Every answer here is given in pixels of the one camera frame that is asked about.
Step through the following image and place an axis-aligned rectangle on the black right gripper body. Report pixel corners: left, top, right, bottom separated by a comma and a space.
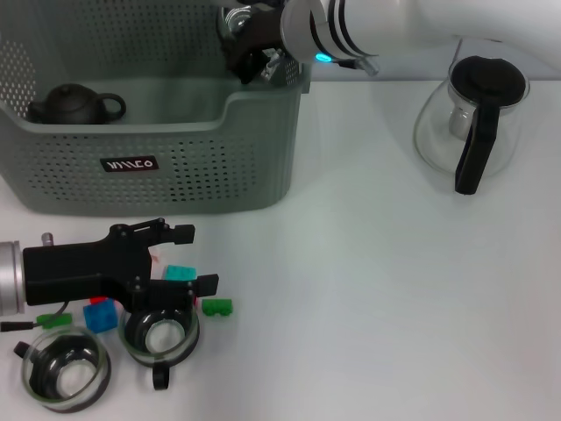
244, 6, 286, 58

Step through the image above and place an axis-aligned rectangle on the dark clay teapot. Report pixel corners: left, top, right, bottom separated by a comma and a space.
27, 82, 128, 125

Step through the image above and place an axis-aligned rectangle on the glass teacup with black base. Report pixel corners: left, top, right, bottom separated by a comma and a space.
12, 326, 113, 414
117, 306, 202, 391
217, 6, 255, 45

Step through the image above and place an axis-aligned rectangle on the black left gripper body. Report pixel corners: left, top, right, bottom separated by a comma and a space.
21, 224, 154, 308

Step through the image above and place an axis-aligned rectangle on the teal building brick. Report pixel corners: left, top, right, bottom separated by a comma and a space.
164, 264, 198, 282

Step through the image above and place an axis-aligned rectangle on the right gripper cable with plug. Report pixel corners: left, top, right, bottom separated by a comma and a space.
260, 46, 286, 82

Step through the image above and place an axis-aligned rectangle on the grey-green perforated storage bin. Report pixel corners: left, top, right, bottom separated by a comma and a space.
0, 0, 316, 219

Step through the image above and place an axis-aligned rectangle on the blue building brick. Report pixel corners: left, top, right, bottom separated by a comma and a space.
82, 302, 119, 335

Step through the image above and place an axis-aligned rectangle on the green building brick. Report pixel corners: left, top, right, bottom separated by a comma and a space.
36, 311, 74, 329
201, 297, 234, 318

